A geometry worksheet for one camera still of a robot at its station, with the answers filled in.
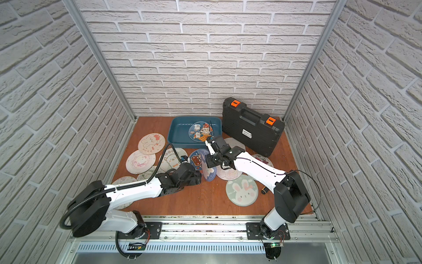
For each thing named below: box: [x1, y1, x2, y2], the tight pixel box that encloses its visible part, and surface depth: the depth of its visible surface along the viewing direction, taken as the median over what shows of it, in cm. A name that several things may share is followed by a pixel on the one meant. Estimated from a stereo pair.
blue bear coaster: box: [189, 149, 203, 171], surface depth 102 cm
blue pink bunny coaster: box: [200, 149, 218, 183], surface depth 85 cm
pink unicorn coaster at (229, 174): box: [215, 165, 243, 181], surface depth 94 cm
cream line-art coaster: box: [136, 166, 158, 181], surface depth 94 cm
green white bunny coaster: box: [225, 173, 259, 207], surface depth 88 cm
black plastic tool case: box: [221, 96, 286, 158], surface depth 89 cm
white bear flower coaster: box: [158, 147, 188, 172], surface depth 97 cm
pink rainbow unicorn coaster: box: [125, 150, 157, 175], surface depth 99 cm
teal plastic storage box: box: [167, 116, 222, 149], surface depth 112 cm
